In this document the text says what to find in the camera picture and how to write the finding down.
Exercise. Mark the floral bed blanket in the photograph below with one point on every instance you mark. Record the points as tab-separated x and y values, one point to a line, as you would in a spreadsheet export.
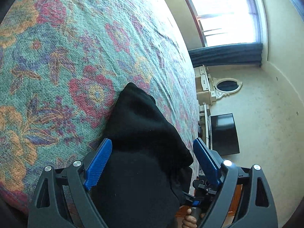
71	52

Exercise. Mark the black flat television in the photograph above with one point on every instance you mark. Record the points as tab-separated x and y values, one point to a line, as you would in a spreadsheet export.
224	134

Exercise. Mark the black pants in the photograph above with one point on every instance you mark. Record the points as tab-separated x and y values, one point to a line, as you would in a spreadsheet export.
142	159

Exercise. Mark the person's right hand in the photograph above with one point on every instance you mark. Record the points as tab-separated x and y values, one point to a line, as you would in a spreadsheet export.
190	222

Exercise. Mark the bright window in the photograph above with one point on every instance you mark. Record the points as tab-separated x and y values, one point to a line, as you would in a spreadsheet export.
223	11

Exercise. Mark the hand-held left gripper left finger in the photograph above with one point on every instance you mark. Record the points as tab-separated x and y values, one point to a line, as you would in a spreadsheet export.
99	163

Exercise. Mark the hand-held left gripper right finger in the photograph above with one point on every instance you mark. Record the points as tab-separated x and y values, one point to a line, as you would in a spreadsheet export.
206	161

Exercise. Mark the cream dressing table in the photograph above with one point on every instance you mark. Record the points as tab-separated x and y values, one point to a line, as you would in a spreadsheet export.
203	87

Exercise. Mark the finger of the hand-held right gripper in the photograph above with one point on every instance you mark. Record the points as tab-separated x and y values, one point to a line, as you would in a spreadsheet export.
190	198

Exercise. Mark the dark blue curtain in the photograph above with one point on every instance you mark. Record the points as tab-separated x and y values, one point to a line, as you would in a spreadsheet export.
225	55

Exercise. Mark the oval cream-framed mirror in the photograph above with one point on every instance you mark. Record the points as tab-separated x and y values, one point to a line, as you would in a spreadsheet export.
226	86

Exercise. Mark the white television stand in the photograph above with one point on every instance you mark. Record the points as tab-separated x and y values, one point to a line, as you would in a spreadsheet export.
206	121

